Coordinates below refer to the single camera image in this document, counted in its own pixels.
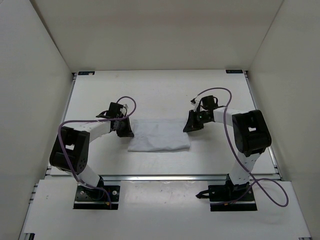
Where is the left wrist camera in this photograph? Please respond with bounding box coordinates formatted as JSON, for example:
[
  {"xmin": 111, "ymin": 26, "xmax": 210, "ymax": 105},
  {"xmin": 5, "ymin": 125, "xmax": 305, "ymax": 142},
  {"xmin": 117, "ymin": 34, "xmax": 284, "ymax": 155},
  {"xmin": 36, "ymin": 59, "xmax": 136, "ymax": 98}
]
[{"xmin": 121, "ymin": 104, "xmax": 128, "ymax": 115}]

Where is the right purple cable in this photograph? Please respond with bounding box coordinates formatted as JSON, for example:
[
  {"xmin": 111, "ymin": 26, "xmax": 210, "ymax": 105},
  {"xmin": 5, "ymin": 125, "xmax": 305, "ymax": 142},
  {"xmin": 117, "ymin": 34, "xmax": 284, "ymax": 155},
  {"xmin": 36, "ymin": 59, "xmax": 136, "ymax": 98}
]
[{"xmin": 196, "ymin": 86, "xmax": 290, "ymax": 208}]

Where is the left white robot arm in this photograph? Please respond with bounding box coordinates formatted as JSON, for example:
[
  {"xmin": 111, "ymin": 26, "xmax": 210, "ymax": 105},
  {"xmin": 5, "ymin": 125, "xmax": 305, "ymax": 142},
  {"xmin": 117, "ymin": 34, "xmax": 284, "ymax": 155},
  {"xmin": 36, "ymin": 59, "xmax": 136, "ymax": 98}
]
[{"xmin": 49, "ymin": 102, "xmax": 134, "ymax": 199}]

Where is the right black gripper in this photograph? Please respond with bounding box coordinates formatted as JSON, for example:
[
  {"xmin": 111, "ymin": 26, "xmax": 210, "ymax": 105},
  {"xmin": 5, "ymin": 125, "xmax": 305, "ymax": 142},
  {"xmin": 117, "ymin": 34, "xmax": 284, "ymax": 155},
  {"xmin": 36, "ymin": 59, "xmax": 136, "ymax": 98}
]
[{"xmin": 183, "ymin": 110, "xmax": 210, "ymax": 133}]

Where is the white skirt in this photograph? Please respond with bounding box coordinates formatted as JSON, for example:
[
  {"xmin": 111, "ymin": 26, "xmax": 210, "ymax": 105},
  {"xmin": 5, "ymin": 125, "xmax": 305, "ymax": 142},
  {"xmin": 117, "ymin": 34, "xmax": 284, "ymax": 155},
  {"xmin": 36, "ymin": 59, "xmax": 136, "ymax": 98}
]
[{"xmin": 128, "ymin": 118, "xmax": 191, "ymax": 153}]

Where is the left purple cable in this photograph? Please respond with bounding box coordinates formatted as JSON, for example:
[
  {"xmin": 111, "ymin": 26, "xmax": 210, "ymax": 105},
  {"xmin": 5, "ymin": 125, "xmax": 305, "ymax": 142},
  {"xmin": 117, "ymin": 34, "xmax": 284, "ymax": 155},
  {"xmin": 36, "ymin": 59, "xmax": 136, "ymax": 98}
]
[{"xmin": 57, "ymin": 96, "xmax": 138, "ymax": 186}]

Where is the aluminium front rail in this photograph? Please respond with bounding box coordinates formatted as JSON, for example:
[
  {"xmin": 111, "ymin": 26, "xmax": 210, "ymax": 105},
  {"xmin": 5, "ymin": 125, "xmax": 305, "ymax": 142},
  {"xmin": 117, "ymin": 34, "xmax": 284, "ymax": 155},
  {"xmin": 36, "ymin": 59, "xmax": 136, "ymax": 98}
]
[{"xmin": 102, "ymin": 174, "xmax": 226, "ymax": 182}]

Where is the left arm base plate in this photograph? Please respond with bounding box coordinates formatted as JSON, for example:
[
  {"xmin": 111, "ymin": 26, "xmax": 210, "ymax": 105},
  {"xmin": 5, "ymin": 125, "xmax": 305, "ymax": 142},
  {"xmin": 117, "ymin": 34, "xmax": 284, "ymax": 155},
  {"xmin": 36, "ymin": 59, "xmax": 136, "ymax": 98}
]
[{"xmin": 73, "ymin": 184, "xmax": 121, "ymax": 210}]

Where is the blue corner label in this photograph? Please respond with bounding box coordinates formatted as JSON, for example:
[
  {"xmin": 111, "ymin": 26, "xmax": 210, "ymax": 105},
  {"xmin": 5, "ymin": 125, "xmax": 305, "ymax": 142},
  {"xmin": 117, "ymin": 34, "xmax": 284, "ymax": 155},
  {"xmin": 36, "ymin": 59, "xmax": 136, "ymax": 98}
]
[
  {"xmin": 225, "ymin": 69, "xmax": 243, "ymax": 74},
  {"xmin": 77, "ymin": 71, "xmax": 95, "ymax": 76}
]

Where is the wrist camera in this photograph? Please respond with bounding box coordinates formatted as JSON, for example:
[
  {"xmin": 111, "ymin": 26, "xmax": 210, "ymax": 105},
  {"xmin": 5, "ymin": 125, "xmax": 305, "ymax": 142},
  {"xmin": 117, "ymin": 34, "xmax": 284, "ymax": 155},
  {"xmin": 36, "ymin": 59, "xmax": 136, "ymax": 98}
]
[
  {"xmin": 121, "ymin": 104, "xmax": 128, "ymax": 115},
  {"xmin": 190, "ymin": 96, "xmax": 202, "ymax": 112}
]

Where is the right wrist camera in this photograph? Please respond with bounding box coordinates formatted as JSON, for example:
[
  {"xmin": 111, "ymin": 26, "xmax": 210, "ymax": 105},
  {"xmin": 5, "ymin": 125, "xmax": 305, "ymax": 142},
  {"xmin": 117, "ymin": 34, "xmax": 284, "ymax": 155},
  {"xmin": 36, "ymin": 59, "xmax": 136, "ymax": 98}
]
[{"xmin": 190, "ymin": 96, "xmax": 202, "ymax": 112}]

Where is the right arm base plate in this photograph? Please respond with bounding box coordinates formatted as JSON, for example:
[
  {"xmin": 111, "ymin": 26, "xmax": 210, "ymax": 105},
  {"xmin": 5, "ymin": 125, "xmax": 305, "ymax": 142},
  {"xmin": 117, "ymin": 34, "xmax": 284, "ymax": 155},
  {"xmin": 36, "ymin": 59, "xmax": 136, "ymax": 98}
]
[{"xmin": 208, "ymin": 185, "xmax": 258, "ymax": 212}]

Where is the left blue corner label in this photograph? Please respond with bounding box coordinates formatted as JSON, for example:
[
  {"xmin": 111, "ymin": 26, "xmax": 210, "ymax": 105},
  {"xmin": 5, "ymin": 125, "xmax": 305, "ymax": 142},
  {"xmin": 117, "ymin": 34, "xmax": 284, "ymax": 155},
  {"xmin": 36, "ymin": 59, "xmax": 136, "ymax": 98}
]
[{"xmin": 77, "ymin": 71, "xmax": 95, "ymax": 76}]

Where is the black cable at right base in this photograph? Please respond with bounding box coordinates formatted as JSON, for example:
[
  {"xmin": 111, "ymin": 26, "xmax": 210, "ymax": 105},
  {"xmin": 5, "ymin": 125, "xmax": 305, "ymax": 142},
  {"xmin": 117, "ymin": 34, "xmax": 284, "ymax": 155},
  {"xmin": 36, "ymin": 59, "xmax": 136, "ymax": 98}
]
[{"xmin": 195, "ymin": 188, "xmax": 213, "ymax": 200}]

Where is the purple cable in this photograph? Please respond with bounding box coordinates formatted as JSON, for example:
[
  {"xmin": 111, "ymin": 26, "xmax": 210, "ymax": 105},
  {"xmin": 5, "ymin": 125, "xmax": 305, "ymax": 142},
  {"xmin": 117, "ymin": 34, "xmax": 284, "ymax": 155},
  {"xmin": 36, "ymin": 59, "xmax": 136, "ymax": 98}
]
[
  {"xmin": 196, "ymin": 86, "xmax": 290, "ymax": 208},
  {"xmin": 57, "ymin": 96, "xmax": 138, "ymax": 186}
]

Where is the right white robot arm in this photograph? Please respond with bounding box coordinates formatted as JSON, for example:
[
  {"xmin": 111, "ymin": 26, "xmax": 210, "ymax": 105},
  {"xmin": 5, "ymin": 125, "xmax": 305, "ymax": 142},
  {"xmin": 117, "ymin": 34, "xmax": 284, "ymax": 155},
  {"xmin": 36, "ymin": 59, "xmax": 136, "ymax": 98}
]
[{"xmin": 183, "ymin": 95, "xmax": 272, "ymax": 200}]

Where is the right blue corner label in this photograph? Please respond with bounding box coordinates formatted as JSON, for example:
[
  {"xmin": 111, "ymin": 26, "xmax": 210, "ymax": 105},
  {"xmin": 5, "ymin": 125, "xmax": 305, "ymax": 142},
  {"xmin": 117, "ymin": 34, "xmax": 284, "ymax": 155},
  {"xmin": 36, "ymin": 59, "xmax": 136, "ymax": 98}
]
[{"xmin": 225, "ymin": 69, "xmax": 243, "ymax": 74}]

